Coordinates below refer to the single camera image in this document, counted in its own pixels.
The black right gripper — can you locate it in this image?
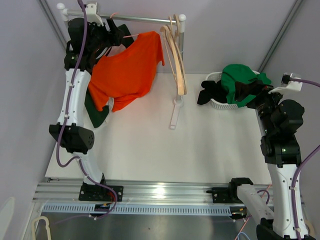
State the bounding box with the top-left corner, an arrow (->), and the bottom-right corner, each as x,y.
234,80 -> 291,136

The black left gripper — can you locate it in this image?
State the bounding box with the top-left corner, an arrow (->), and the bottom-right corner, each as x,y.
85,18 -> 124,53

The pink wire hanger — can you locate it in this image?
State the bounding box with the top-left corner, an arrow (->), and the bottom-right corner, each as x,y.
109,12 -> 139,39

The black t shirt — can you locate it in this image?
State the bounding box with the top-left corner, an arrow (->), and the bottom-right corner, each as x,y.
197,80 -> 228,105

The orange t shirt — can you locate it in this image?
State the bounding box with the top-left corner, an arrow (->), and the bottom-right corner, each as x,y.
88,31 -> 165,112

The beige plastic hanger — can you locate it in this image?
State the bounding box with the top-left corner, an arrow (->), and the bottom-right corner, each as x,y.
167,13 -> 188,96
160,25 -> 188,96

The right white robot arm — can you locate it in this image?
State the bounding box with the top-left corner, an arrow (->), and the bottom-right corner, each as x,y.
227,80 -> 313,240

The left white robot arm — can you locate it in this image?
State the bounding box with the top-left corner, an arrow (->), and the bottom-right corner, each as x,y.
49,17 -> 125,201

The dark green t shirt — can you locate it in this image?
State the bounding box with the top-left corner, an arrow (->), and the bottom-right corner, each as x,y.
84,36 -> 134,129

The blue hanger on floor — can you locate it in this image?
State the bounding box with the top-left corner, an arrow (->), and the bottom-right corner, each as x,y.
234,232 -> 250,240

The beige hanger on floor right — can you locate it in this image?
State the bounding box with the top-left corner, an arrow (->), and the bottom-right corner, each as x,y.
304,219 -> 316,238

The beige hanger on floor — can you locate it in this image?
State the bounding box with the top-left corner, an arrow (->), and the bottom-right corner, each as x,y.
30,216 -> 53,240
304,219 -> 316,238

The beige hanger on floor left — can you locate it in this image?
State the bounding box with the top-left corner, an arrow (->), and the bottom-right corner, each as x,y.
30,216 -> 53,240

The white plastic basket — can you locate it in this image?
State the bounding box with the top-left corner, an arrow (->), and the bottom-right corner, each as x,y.
201,70 -> 247,110

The silver clothes rack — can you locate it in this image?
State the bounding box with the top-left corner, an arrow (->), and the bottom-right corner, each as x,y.
56,2 -> 187,130

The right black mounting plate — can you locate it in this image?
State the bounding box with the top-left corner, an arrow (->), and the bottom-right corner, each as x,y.
206,186 -> 242,204

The black mounting plate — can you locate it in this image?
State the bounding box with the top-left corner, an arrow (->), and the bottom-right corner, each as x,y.
206,186 -> 242,204
78,183 -> 124,202

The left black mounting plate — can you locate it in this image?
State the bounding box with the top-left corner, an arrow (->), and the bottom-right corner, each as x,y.
78,183 -> 124,202

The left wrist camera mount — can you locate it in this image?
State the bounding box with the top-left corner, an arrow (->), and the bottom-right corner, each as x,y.
85,1 -> 104,27

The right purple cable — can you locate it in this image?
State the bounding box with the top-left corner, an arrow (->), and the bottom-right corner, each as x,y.
258,77 -> 320,240

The purple cable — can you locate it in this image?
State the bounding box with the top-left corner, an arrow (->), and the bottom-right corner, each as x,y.
56,0 -> 118,221
258,77 -> 320,240

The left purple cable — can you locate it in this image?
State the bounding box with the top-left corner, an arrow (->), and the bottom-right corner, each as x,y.
56,0 -> 118,221

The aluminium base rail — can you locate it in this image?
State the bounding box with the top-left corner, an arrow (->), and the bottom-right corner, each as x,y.
32,178 -> 228,205

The white slotted cable duct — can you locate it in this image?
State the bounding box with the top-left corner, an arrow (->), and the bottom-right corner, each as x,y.
42,203 -> 232,217

